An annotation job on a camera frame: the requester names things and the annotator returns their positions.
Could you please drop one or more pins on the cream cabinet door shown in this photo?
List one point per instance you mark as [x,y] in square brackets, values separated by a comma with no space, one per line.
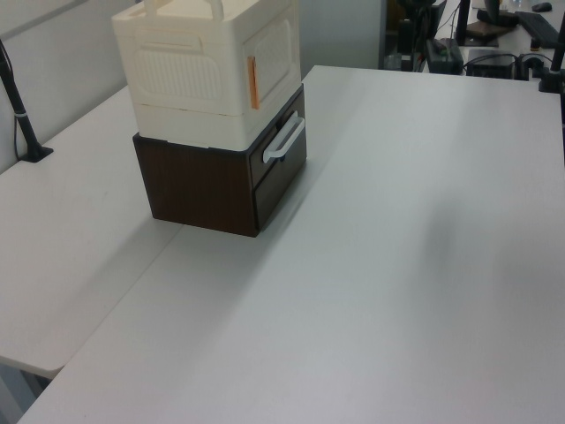
[273,57]

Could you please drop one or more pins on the dark brown wooden drawer unit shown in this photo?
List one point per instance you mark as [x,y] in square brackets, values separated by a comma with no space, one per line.
[198,190]

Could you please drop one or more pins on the black electronics box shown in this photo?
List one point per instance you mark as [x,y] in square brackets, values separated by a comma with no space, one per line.
[491,64]

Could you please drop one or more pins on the brown board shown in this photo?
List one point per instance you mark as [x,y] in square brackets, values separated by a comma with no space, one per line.
[482,33]

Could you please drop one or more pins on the black monitor stand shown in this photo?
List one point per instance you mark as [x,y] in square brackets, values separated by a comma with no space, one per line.
[496,17]

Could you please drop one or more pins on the black clamp stand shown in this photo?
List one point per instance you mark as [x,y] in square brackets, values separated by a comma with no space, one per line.
[550,81]

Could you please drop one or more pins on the black keyboard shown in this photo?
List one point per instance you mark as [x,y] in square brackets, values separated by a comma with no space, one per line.
[538,27]

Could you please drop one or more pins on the black computer mouse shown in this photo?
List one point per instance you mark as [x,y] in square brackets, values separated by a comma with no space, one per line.
[542,6]

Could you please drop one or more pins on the black camera stand pole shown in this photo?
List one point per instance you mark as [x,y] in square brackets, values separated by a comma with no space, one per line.
[18,112]

